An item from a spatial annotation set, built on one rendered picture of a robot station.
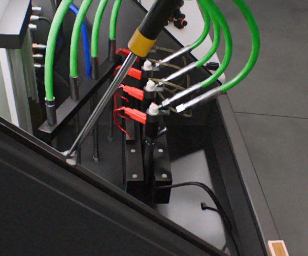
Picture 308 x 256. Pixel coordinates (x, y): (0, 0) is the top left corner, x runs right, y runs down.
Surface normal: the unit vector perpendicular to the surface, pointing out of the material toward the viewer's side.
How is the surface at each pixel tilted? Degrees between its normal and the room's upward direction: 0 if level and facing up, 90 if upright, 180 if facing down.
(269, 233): 0
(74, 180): 43
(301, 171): 0
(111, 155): 0
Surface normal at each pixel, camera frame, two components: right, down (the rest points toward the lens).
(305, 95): 0.08, -0.76
